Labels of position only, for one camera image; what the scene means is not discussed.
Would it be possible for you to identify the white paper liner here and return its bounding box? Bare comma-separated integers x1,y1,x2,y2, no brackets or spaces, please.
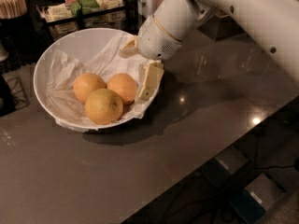
45,31,160,133

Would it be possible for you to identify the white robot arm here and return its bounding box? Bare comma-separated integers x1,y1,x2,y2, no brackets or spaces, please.
120,0,299,82

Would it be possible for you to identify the grey floor box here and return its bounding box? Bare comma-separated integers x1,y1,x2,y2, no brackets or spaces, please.
229,173,285,224
202,147,249,188

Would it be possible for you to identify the wooden stir sticks cup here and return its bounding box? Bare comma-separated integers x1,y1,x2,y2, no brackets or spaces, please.
0,0,27,20

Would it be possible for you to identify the white bowl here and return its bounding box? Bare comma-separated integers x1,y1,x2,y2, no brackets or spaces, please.
33,27,162,133

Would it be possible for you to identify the black tea bag rack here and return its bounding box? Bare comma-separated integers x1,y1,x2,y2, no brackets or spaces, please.
36,0,136,39

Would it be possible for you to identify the black wire basket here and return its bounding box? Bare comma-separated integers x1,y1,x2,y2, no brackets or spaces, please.
0,75,30,117

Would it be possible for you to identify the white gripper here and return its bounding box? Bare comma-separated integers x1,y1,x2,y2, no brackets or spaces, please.
119,16,181,104

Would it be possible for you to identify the metal box stand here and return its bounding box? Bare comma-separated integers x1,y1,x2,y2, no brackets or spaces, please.
198,10,244,41

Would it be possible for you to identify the grey floor box near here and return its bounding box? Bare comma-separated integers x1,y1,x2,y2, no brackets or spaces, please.
229,173,285,224

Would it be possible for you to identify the orange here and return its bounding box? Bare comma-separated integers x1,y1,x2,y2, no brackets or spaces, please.
84,89,123,125
107,73,137,105
73,73,106,103

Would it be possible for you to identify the grey floor box far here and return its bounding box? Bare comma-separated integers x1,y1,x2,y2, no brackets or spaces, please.
202,147,249,188

